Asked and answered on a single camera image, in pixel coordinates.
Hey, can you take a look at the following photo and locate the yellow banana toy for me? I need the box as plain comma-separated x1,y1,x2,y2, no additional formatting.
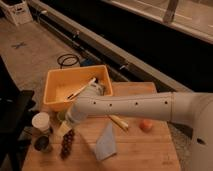
108,115,129,131

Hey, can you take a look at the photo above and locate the white storage box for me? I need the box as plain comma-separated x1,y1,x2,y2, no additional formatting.
0,0,33,26

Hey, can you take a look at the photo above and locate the blue folded cloth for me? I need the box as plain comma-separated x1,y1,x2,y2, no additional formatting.
94,123,117,161

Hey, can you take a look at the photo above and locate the wooden cutting board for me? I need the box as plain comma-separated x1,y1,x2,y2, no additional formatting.
21,81,182,171

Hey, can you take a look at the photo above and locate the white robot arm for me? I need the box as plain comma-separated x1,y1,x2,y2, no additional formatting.
59,83,213,171

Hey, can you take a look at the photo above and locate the dark metal can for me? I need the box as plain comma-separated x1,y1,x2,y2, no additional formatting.
34,136,52,153

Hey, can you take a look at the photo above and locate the orange round fruit toy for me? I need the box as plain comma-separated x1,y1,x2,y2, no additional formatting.
139,119,153,132

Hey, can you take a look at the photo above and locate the black chair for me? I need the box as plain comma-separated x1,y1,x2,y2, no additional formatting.
0,56,35,171

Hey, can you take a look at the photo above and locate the black coiled cable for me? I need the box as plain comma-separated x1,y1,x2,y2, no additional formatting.
56,53,82,69

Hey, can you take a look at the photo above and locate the white paper cup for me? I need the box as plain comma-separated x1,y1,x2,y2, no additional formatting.
32,112,50,133

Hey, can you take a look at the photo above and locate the yellow plastic bin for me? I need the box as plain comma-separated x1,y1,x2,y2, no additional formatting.
43,65,113,112

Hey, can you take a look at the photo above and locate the small green cup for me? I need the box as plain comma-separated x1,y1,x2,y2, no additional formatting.
57,111,66,122

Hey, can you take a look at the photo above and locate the dark grape bunch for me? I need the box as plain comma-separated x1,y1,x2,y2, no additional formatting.
60,130,75,159

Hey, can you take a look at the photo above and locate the white handled brush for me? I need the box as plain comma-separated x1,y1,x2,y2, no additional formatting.
67,77,97,100

